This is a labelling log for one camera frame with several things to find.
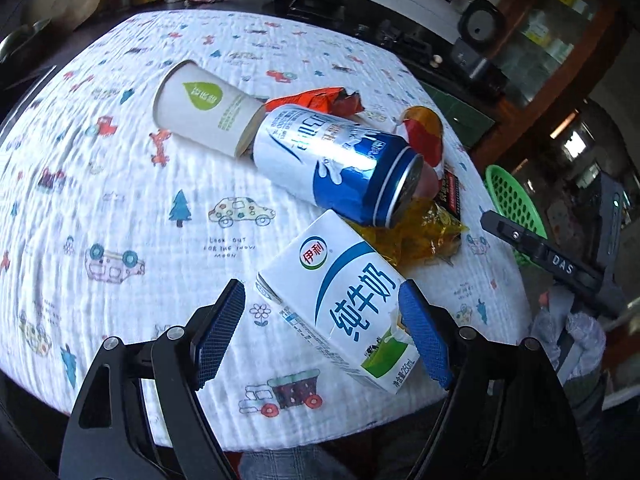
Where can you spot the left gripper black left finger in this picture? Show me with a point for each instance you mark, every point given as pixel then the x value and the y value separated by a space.
pixel 211 339

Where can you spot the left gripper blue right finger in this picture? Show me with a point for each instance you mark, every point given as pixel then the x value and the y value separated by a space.
pixel 420 318

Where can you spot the yellow plastic wrapper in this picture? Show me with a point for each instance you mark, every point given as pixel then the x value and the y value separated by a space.
pixel 424 232

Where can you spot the white milk carton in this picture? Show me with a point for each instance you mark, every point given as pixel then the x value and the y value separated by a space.
pixel 342 296

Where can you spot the small black box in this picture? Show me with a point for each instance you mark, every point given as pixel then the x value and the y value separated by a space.
pixel 448 196

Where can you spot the blue white drink can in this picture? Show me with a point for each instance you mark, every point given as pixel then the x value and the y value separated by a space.
pixel 365 175

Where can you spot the red yellow labelled bottle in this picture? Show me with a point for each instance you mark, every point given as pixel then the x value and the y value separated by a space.
pixel 422 128

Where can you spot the white paper cup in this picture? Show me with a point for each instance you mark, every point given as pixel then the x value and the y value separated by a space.
pixel 205 109

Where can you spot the red snack wrapper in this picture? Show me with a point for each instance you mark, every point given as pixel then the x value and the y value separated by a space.
pixel 336 101

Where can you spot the grey gloved right hand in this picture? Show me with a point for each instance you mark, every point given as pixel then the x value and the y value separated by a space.
pixel 573 341

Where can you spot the green plastic basket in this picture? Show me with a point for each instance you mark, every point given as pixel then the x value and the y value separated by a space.
pixel 512 201

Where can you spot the printed white tablecloth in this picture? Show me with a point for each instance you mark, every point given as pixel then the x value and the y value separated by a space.
pixel 113 226

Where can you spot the plaid trouser leg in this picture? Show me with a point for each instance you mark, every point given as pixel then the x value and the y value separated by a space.
pixel 304 462

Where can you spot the wooden glass cabinet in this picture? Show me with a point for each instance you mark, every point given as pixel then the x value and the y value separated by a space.
pixel 553 53

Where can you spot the black rice cooker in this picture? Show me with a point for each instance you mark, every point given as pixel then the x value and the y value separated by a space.
pixel 480 27

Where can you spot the steel bowl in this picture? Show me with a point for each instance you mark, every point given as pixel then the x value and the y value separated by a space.
pixel 22 38

